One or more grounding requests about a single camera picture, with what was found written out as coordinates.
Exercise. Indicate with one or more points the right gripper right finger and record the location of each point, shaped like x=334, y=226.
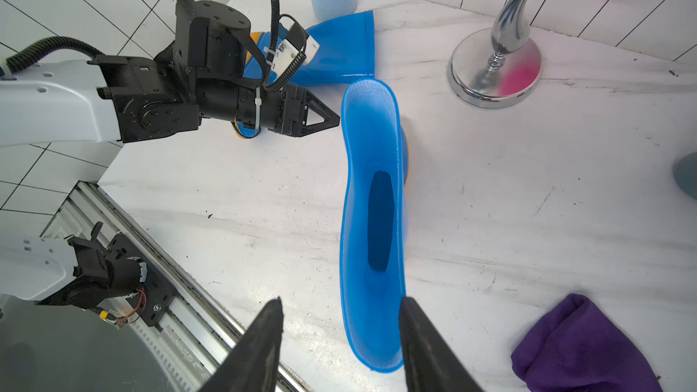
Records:
x=429, y=363

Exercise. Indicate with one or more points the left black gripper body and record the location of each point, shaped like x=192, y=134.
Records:
x=206, y=64

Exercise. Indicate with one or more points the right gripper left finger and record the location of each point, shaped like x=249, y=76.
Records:
x=252, y=364

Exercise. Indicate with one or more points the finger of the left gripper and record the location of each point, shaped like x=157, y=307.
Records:
x=311, y=115

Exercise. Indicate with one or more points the blue rubber boot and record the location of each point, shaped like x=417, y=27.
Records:
x=373, y=229
x=347, y=54

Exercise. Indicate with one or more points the purple cloth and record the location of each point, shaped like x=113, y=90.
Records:
x=575, y=347

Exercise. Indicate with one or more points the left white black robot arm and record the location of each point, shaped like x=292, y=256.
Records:
x=60, y=89

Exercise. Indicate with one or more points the chrome glass holder stand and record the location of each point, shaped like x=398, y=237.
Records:
x=499, y=67

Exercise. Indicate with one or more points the grey-teal cup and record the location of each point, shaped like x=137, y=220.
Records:
x=685, y=175

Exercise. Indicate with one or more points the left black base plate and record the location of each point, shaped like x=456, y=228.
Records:
x=117, y=270

